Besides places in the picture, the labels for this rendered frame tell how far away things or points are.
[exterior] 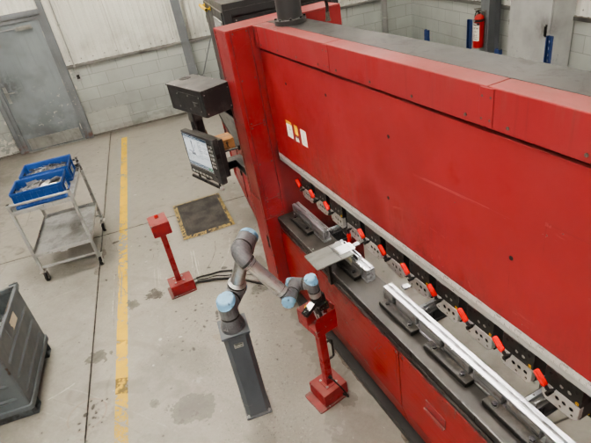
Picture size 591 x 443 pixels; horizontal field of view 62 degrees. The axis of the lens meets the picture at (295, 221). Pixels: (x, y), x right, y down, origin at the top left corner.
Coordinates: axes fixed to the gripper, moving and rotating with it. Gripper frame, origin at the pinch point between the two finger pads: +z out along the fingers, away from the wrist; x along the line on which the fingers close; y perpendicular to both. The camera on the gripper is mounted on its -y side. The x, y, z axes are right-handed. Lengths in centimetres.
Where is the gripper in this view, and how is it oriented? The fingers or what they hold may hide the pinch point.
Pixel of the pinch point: (319, 321)
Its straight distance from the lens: 305.5
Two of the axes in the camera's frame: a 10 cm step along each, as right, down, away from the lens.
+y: 7.9, -4.8, 3.7
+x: -5.6, -3.6, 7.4
